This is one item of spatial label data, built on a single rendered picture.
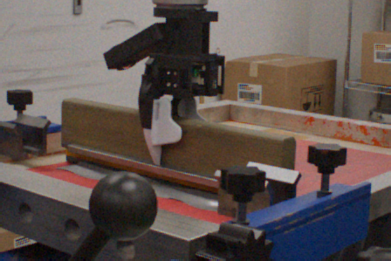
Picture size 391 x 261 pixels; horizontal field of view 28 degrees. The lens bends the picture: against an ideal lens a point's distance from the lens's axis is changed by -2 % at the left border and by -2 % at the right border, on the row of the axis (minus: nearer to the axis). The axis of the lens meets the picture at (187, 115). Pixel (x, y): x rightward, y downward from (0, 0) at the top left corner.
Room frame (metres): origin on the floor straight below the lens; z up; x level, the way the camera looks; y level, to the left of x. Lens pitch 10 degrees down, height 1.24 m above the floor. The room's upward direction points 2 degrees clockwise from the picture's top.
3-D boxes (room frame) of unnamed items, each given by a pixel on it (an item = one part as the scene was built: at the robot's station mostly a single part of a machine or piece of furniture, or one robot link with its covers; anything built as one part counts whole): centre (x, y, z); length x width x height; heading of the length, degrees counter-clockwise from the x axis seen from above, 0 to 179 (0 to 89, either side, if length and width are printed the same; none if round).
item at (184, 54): (1.07, 0.01, 1.14); 0.09 x 0.08 x 0.12; 50
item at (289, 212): (0.82, -0.11, 0.97); 0.30 x 0.05 x 0.07; 140
